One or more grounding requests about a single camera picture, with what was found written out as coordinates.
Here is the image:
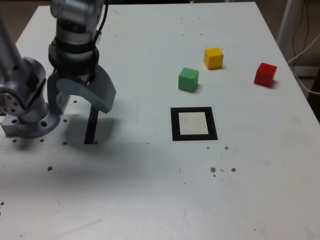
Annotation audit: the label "white cable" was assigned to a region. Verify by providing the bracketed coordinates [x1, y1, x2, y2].
[286, 32, 320, 96]

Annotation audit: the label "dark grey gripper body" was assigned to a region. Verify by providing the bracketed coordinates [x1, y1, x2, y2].
[52, 64, 98, 85]

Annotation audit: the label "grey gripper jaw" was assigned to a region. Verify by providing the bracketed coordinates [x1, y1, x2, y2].
[55, 64, 117, 115]
[47, 70, 72, 116]

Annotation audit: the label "black tape strip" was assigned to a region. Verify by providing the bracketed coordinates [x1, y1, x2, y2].
[83, 106, 100, 145]

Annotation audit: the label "yellow cube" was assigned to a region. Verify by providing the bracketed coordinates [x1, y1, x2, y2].
[203, 47, 224, 71]

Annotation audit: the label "green cube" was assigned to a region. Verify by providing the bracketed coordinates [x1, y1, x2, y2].
[177, 67, 200, 93]

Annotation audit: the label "white slanted post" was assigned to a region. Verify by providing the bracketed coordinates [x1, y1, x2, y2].
[275, 0, 301, 50]

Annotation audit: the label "thin black cable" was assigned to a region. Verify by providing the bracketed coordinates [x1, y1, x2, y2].
[291, 0, 312, 61]

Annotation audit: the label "red cube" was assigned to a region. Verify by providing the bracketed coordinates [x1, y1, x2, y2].
[253, 62, 278, 89]

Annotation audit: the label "black tape square outline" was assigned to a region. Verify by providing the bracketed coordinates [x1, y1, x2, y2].
[170, 106, 219, 142]

